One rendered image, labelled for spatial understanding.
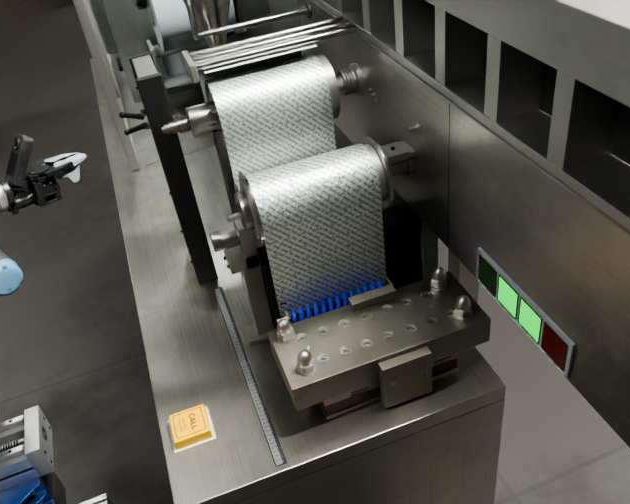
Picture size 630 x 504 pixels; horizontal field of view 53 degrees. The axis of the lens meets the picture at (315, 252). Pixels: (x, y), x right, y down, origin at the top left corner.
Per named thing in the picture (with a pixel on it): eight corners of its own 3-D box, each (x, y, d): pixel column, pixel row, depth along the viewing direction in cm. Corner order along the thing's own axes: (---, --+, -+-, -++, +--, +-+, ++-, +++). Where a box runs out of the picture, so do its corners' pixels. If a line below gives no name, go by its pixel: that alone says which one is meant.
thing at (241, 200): (231, 189, 121) (238, 197, 114) (241, 187, 121) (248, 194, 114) (241, 226, 123) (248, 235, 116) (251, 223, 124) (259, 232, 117)
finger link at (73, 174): (90, 172, 156) (55, 186, 150) (84, 150, 152) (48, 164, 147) (97, 176, 154) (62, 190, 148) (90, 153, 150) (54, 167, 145)
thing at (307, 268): (280, 315, 129) (265, 244, 117) (385, 280, 133) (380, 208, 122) (281, 317, 128) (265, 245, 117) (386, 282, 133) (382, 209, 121)
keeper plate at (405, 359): (381, 401, 122) (377, 363, 116) (427, 384, 124) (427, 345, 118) (386, 411, 120) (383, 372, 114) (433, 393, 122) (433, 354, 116)
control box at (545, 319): (475, 279, 111) (476, 247, 107) (478, 277, 111) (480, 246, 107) (566, 379, 92) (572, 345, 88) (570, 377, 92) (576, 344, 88)
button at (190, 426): (171, 422, 126) (168, 415, 124) (205, 410, 127) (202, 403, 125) (177, 450, 120) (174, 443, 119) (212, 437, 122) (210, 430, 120)
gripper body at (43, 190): (50, 188, 153) (2, 208, 146) (39, 156, 149) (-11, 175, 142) (65, 197, 149) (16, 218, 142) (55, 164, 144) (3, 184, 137)
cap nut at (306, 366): (294, 365, 116) (290, 348, 113) (312, 358, 117) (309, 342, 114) (300, 379, 113) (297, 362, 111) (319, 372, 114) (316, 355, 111)
